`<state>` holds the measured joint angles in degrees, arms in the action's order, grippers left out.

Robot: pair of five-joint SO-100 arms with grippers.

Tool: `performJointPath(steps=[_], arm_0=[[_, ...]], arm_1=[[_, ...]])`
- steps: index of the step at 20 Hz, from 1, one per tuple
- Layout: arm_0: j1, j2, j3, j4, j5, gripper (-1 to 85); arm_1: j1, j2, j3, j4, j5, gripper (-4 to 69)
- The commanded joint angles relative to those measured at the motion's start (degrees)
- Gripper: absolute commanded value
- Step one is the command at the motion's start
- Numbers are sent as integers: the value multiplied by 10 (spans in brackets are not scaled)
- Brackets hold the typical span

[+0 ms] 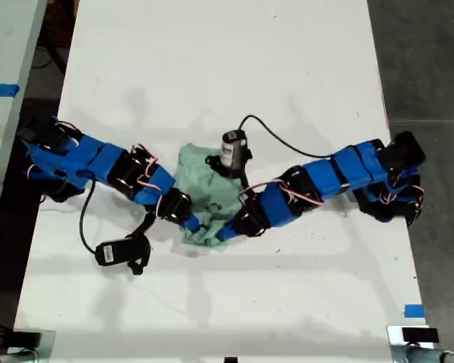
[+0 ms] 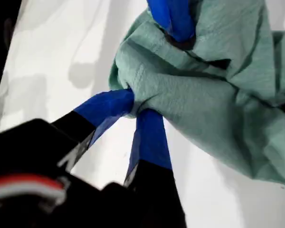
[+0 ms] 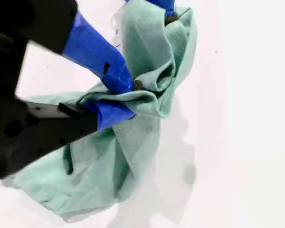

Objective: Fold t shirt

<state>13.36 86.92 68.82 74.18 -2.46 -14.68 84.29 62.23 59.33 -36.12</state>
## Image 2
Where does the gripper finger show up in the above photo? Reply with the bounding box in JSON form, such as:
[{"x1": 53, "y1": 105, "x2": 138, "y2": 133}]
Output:
[
  {"x1": 123, "y1": 108, "x2": 185, "y2": 215},
  {"x1": 51, "y1": 88, "x2": 135, "y2": 172},
  {"x1": 165, "y1": 0, "x2": 196, "y2": 50},
  {"x1": 145, "y1": 0, "x2": 173, "y2": 33}
]

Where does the pale green T-shirt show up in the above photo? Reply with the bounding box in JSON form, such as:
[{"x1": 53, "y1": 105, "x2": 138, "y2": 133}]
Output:
[{"x1": 107, "y1": 0, "x2": 285, "y2": 189}]

